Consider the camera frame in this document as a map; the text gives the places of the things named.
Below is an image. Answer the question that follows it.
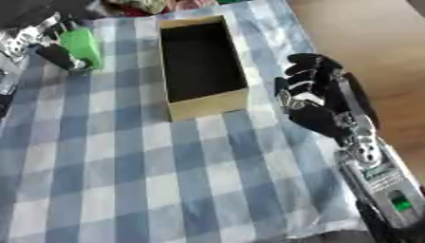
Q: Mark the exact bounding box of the green block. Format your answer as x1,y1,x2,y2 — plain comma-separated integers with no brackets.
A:
58,27,105,70

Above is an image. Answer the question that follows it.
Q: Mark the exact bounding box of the colourful patterned soft item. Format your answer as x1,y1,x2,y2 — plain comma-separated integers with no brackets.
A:
101,0,221,17

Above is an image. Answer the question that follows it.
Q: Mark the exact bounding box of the tan cardboard box black inside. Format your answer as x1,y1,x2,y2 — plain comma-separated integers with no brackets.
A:
156,14,251,122

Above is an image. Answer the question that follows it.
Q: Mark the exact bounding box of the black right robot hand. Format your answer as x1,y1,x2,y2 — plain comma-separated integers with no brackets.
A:
272,52,382,140

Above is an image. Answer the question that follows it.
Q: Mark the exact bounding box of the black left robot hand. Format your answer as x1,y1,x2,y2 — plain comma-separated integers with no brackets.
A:
33,19,95,71

